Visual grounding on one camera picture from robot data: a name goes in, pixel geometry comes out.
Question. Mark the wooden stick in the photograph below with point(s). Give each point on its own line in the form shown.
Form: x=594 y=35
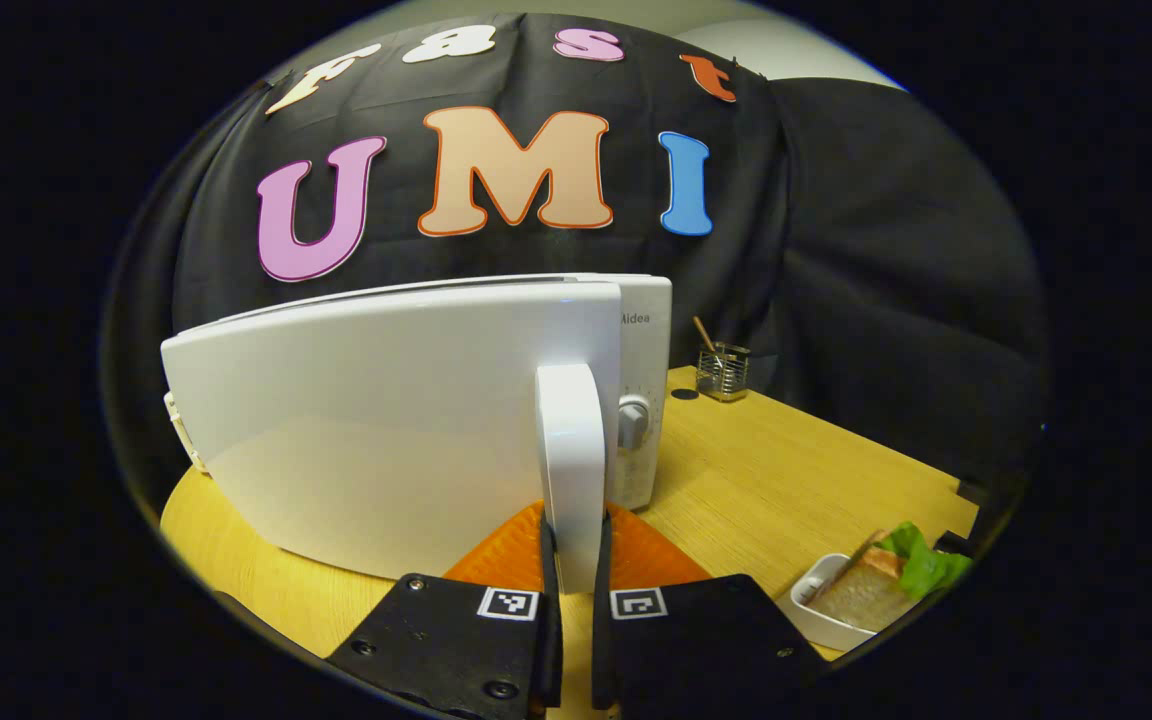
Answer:
x=704 y=335

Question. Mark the lettuce bread sandwich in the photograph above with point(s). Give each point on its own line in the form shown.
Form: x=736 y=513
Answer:
x=871 y=590

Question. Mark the white microwave oven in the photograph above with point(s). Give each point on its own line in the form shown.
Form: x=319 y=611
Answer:
x=376 y=420

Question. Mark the metal mesh utensil holder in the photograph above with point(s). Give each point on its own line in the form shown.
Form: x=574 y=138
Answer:
x=724 y=375

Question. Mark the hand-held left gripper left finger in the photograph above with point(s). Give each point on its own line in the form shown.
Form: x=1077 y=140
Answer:
x=550 y=640

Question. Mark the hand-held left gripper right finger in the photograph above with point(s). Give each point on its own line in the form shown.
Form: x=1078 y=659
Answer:
x=602 y=640

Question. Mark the white rectangular tray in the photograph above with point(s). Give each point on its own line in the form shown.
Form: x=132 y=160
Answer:
x=811 y=610

